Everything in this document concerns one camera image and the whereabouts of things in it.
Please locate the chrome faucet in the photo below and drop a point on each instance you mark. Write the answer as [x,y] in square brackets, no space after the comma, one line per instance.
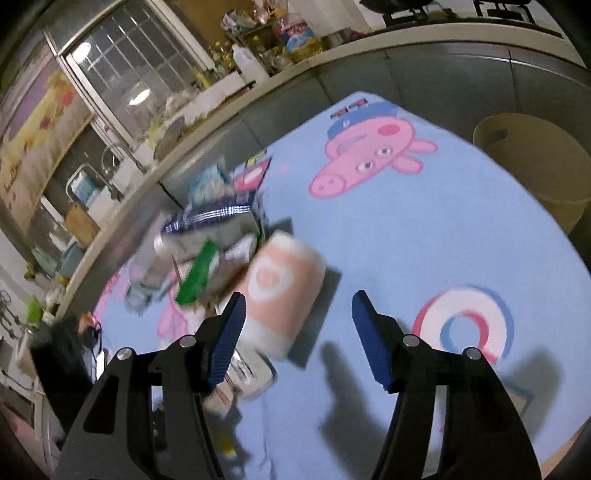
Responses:
[134,159]

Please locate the blue and yellow package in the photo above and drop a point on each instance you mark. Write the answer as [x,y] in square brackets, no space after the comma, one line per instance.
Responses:
[298,37]

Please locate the blue cartoon pig printed blanket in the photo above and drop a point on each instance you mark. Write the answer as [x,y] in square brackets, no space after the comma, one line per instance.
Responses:
[415,221]

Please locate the grey kitchen counter cabinets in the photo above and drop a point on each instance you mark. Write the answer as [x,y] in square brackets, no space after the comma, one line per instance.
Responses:
[415,69]

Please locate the black gas stove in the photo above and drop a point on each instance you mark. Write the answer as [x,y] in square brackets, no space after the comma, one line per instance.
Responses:
[406,17]

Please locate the white carton box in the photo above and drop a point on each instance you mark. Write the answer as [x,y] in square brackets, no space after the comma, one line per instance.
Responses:
[251,378]

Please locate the beige plastic bin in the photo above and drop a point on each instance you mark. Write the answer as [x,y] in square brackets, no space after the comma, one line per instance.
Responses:
[531,161]

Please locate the group of condiment bottles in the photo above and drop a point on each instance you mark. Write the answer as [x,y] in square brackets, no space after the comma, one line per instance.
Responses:
[221,55]

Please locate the wall poster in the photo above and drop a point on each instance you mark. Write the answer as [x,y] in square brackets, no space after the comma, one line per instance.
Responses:
[37,129]

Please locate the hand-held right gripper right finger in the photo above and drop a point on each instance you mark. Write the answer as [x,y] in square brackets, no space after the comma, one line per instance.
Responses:
[371,337]

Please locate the blue checkered packet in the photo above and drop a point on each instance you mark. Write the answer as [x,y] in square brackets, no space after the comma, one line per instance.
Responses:
[207,214]

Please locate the pink cylindrical package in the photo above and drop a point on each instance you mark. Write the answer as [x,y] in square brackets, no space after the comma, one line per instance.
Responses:
[277,286]

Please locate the white plastic bottle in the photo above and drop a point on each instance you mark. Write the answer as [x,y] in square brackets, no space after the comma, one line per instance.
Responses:
[249,64]

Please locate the green snack packet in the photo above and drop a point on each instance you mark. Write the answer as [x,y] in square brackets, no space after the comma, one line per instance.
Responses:
[196,274]

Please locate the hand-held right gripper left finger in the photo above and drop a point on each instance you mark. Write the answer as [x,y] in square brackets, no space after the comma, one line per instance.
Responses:
[226,344]

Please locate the wooden cutting board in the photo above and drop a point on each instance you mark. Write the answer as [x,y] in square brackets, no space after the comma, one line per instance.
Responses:
[82,226]

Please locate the grey round plate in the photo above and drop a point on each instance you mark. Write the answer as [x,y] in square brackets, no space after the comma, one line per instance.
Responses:
[168,134]

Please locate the white foam box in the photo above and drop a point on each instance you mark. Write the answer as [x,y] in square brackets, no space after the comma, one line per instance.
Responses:
[217,94]

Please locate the metal framed grid window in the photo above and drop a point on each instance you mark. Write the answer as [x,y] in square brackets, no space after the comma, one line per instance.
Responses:
[129,69]

